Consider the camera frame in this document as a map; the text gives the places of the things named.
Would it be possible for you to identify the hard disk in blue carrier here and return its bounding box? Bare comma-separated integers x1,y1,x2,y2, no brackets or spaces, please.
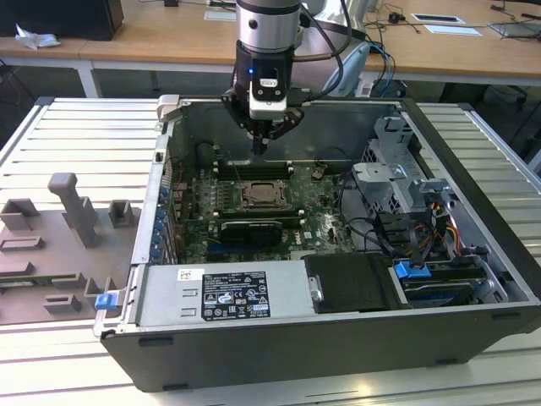
391,259,486,309

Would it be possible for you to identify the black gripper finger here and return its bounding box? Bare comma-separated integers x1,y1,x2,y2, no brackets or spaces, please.
221,88,264,156
260,107,306,156

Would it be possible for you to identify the CPU socket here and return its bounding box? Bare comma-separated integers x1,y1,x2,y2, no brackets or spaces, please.
230,179,297,212

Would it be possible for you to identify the grey power supply unit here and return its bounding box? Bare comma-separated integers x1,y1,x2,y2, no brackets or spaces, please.
137,260,317,327

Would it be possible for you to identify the blue card retainer strip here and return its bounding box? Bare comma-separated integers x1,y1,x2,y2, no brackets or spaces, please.
152,188,169,260

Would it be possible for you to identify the black graphics card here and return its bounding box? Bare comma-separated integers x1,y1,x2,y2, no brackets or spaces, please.
219,218,282,247

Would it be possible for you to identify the white paper sheet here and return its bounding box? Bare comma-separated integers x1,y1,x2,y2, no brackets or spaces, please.
424,24,482,37

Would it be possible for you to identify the blue plastic latch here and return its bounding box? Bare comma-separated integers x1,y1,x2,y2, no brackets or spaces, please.
96,293,118,313

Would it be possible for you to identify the black cylindrical board part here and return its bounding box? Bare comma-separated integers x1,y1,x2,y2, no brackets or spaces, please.
195,141,217,165

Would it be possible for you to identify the black plastic shroud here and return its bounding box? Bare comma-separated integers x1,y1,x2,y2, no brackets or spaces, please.
303,253,401,315

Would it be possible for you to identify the clear glass tray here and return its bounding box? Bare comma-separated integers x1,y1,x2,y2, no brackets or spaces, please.
489,19,541,42

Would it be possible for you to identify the silver metal drive cage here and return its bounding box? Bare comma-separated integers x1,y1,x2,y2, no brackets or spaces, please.
350,116,458,217

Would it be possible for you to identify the black camera cable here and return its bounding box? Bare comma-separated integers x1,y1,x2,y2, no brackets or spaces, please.
295,6,352,105

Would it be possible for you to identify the black internal cable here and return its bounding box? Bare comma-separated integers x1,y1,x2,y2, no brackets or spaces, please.
341,215,424,272

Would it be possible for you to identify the black open PC case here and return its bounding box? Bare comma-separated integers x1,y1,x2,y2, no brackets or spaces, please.
93,93,541,392

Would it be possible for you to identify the black box on desk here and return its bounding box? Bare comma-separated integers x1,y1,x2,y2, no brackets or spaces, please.
0,0,124,42

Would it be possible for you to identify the black RAM slot row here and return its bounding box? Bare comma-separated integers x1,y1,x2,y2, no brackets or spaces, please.
215,207,306,222
216,160,295,181

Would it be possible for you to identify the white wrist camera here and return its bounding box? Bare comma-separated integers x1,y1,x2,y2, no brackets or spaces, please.
248,75,289,120

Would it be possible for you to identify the green motherboard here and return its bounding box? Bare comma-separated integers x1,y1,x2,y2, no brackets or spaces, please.
168,160,373,263

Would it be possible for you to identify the blue cable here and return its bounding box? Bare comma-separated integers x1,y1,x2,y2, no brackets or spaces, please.
369,41,397,101

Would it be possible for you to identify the crumpled white paper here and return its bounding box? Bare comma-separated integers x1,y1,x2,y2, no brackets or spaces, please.
14,23,61,51

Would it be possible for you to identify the coloured wire bundle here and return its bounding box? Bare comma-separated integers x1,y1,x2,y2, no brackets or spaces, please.
413,201,462,255

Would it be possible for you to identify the grey parts rack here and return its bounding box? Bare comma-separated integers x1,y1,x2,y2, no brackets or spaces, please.
0,171,143,326

